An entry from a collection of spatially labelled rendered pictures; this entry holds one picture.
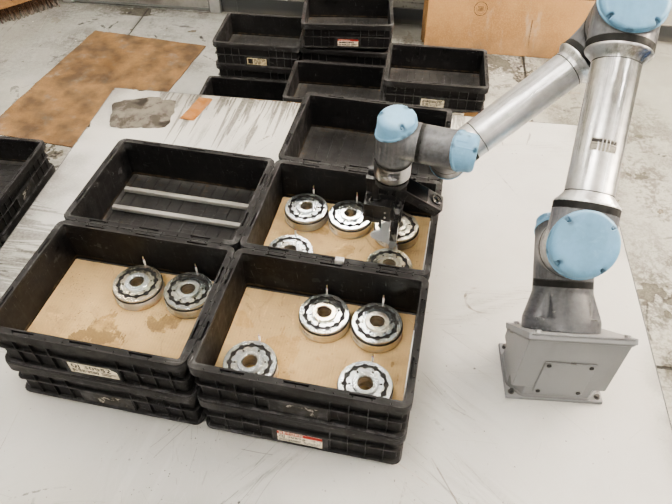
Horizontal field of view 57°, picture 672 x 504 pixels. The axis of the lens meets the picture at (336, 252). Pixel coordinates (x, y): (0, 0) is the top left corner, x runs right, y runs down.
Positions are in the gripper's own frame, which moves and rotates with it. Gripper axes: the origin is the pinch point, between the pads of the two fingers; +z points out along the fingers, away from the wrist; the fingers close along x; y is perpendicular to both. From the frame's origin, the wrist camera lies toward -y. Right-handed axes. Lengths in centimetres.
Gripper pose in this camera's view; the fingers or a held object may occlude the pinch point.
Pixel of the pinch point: (395, 237)
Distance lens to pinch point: 141.2
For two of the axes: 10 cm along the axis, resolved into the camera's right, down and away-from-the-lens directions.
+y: -9.8, -1.6, 1.3
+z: 0.1, 6.1, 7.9
